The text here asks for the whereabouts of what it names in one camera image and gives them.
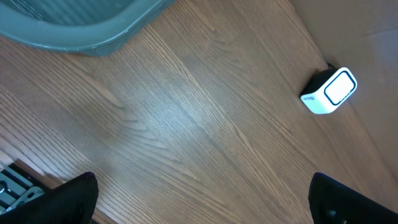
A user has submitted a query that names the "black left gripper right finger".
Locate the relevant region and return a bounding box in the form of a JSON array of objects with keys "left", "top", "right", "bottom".
[{"left": 308, "top": 172, "right": 397, "bottom": 224}]

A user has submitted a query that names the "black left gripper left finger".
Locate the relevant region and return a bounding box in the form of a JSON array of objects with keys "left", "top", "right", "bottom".
[{"left": 1, "top": 172, "right": 99, "bottom": 224}]

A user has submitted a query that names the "white barcode scanner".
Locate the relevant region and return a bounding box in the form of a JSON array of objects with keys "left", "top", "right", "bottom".
[{"left": 300, "top": 67, "right": 358, "bottom": 114}]

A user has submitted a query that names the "grey plastic shopping basket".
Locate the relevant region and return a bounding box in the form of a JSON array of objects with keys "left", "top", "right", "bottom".
[{"left": 1, "top": 0, "right": 175, "bottom": 57}]

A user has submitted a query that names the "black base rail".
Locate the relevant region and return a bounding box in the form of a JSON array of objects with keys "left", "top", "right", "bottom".
[{"left": 0, "top": 163, "right": 47, "bottom": 215}]

